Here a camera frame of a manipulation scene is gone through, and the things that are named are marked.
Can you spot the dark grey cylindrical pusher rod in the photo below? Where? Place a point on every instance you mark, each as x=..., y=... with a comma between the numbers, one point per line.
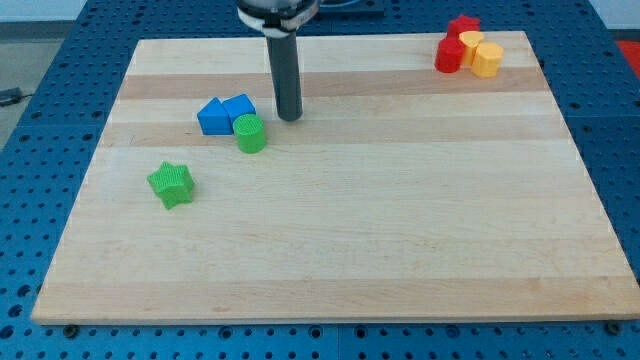
x=284, y=65

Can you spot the blue cube block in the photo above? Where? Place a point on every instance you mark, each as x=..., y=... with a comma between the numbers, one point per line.
x=238, y=105

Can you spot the green cylinder block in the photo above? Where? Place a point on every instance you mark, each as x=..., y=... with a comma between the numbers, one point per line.
x=250, y=133

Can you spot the blue triangle block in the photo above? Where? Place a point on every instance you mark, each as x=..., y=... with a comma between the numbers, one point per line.
x=214, y=119

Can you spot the red cylinder block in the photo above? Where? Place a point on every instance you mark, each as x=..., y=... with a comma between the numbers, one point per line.
x=449, y=55

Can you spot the green star block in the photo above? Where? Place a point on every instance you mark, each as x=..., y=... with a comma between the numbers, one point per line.
x=172, y=184

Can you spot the red star block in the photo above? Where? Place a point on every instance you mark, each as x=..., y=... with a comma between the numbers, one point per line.
x=462, y=23

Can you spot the wooden board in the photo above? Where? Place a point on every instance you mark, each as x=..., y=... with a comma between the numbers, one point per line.
x=402, y=195

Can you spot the yellow hexagon block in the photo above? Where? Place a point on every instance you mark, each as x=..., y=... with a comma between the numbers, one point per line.
x=487, y=59

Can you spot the black cable plug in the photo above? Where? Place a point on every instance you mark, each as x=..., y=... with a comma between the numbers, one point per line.
x=10, y=96

